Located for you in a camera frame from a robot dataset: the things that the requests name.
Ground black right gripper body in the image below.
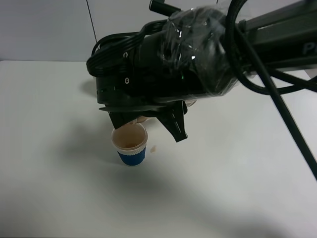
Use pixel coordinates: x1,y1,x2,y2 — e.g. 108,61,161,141
86,32,188,117

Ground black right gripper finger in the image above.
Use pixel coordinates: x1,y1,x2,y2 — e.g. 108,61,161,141
108,112,139,129
156,101,188,142

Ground clear plastic drink bottle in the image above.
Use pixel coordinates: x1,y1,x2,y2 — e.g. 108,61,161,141
127,100,197,124

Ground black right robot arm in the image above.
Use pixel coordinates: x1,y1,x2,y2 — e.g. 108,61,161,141
86,0,317,142

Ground blue sleeved clear cup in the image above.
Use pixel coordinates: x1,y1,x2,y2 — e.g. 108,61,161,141
111,123,148,166

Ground brown drink spill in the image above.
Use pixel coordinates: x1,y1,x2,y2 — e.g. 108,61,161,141
150,146,156,153

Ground black camera cable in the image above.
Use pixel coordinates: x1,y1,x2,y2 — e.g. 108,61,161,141
222,0,317,180

